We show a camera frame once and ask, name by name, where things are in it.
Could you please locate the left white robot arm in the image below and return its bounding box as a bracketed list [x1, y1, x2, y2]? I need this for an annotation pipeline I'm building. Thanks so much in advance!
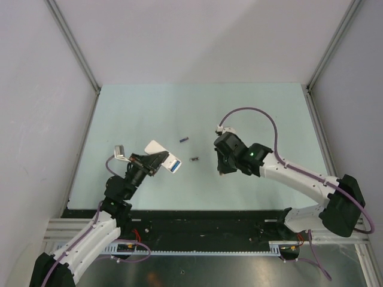
[30, 150, 180, 286]

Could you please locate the blue battery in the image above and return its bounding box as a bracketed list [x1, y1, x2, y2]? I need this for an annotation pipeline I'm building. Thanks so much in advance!
[171, 161, 181, 170]

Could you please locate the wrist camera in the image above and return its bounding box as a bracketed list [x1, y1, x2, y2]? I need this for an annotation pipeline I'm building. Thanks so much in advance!
[114, 145, 129, 161]
[215, 126, 236, 136]

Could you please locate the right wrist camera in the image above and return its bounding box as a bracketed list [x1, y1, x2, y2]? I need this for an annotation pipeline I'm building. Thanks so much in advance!
[215, 126, 236, 136]

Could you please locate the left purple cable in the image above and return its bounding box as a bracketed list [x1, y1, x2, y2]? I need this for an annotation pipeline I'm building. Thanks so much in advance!
[41, 155, 120, 287]

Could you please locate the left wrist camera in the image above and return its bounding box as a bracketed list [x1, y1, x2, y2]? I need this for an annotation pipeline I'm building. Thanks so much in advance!
[114, 145, 129, 161]

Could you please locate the white red remote control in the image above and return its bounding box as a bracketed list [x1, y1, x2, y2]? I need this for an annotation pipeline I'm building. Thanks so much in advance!
[144, 140, 182, 174]

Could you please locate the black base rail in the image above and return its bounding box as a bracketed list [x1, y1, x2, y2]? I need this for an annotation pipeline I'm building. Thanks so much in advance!
[61, 209, 303, 251]

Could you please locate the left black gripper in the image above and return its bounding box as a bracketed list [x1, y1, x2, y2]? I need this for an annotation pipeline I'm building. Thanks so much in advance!
[123, 151, 168, 200]

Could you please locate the purple cable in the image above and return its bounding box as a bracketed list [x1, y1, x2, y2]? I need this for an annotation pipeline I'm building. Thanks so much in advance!
[218, 106, 376, 234]
[41, 155, 120, 287]

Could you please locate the grey cable duct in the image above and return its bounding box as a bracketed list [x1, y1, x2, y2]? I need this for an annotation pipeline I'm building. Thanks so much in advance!
[100, 242, 281, 257]

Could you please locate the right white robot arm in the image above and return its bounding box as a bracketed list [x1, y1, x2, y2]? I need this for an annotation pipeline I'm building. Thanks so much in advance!
[214, 131, 365, 240]

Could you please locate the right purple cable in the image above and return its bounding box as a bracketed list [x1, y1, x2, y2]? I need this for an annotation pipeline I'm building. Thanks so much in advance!
[218, 106, 376, 234]

